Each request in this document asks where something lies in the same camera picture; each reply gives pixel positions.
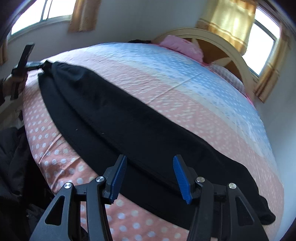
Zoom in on yellow centre curtain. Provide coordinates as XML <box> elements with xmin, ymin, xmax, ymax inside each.
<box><xmin>195</xmin><ymin>0</ymin><xmax>258</xmax><ymax>55</ymax></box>

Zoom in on yellow right curtain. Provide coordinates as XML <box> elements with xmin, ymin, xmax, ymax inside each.
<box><xmin>254</xmin><ymin>25</ymin><xmax>291</xmax><ymax>103</ymax></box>

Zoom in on window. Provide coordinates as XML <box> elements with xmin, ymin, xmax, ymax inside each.
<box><xmin>242</xmin><ymin>6</ymin><xmax>280</xmax><ymax>82</ymax></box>
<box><xmin>8</xmin><ymin>0</ymin><xmax>75</xmax><ymax>42</ymax></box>

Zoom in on polka dot bed sheet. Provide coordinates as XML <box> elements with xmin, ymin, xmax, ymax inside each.
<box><xmin>23</xmin><ymin>43</ymin><xmax>283</xmax><ymax>240</ymax></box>

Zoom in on person left hand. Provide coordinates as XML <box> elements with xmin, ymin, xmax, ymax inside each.
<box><xmin>3</xmin><ymin>73</ymin><xmax>28</xmax><ymax>97</ymax></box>

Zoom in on pink pillow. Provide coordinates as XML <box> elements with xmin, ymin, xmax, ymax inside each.
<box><xmin>159</xmin><ymin>35</ymin><xmax>204</xmax><ymax>63</ymax></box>

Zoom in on left side window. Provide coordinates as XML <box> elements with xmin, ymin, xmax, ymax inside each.
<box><xmin>8</xmin><ymin>0</ymin><xmax>75</xmax><ymax>42</ymax></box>

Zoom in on yellow left window curtain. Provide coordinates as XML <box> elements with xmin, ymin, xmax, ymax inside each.
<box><xmin>68</xmin><ymin>0</ymin><xmax>101</xmax><ymax>33</ymax></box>

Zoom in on striped pillow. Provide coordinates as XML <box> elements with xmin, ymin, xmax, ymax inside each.
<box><xmin>208</xmin><ymin>63</ymin><xmax>246</xmax><ymax>96</ymax></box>

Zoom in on back window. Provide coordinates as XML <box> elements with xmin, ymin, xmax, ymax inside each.
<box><xmin>242</xmin><ymin>6</ymin><xmax>280</xmax><ymax>82</ymax></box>

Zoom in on black clothing beside bed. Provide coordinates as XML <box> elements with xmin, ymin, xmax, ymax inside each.
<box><xmin>128</xmin><ymin>39</ymin><xmax>152</xmax><ymax>44</ymax></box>

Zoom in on cream arched headboard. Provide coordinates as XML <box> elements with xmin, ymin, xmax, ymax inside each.
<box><xmin>152</xmin><ymin>28</ymin><xmax>255</xmax><ymax>100</ymax></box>

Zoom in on black pants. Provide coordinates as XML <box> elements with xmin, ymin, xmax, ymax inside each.
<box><xmin>38</xmin><ymin>62</ymin><xmax>275</xmax><ymax>229</ymax></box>

